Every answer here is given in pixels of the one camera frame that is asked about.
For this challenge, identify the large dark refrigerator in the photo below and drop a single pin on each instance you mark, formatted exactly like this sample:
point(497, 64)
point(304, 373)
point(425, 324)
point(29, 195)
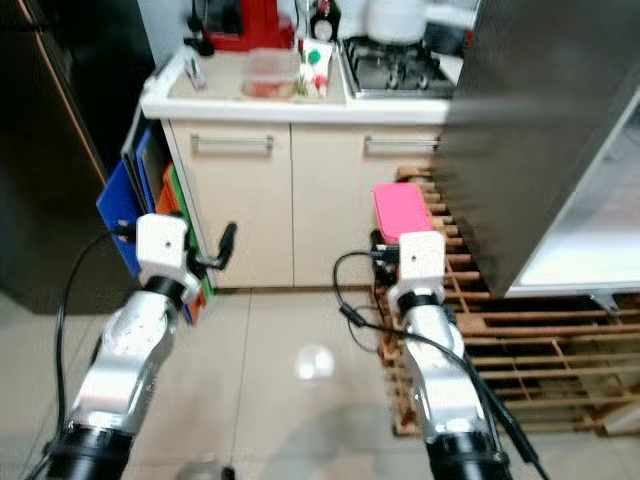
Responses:
point(60, 150)

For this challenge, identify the blue flat board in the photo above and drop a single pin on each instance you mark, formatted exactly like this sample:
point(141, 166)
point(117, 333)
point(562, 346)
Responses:
point(125, 205)

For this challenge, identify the white cooking pot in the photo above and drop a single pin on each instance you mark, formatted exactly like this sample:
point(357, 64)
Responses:
point(400, 18)

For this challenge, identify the steel gas stove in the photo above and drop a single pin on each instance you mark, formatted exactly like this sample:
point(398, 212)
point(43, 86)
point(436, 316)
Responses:
point(400, 70)

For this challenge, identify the small pale object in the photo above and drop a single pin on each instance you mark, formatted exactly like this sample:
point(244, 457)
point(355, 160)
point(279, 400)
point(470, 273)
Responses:
point(195, 75)

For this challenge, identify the beige kitchen cabinet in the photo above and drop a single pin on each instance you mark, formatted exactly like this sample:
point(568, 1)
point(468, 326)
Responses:
point(320, 220)

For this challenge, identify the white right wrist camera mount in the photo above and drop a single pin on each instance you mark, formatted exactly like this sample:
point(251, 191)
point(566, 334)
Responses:
point(422, 260)

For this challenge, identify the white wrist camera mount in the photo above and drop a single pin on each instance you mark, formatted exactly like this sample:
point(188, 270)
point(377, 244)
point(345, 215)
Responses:
point(160, 250)
point(422, 260)

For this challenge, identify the clear food box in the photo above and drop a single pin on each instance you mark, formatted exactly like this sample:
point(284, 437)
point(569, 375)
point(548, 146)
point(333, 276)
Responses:
point(270, 75)

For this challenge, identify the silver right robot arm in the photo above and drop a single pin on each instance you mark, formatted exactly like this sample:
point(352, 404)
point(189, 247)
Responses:
point(445, 390)

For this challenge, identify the white and green carton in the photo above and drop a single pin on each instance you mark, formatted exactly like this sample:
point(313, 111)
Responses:
point(316, 68)

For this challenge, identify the steel mini fridge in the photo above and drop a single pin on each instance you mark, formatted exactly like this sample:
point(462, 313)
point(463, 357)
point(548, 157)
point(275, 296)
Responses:
point(530, 130)

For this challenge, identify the red kitchen appliance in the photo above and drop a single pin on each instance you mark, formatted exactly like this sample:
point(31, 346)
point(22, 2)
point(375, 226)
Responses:
point(255, 22)

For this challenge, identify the wooden slatted rack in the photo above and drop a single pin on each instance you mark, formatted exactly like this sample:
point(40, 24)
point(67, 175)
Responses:
point(540, 350)

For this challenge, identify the orange flat board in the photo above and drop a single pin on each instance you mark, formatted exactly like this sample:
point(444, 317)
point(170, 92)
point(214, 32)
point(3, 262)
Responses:
point(165, 200)

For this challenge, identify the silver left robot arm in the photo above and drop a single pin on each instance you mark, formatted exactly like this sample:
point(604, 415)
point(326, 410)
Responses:
point(135, 360)

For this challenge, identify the black bottle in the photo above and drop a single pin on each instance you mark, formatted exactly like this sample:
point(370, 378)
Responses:
point(323, 20)

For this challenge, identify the green flat board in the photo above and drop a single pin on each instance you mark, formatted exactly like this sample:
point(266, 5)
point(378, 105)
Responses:
point(178, 185)

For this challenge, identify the grey robot leg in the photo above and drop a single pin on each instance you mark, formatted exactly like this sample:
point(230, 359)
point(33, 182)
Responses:
point(210, 472)

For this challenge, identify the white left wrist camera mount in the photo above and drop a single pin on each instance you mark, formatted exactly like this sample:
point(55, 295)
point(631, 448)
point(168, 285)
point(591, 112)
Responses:
point(160, 250)

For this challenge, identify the black kitchen utensil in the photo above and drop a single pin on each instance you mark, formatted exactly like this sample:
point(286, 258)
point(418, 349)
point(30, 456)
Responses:
point(200, 40)

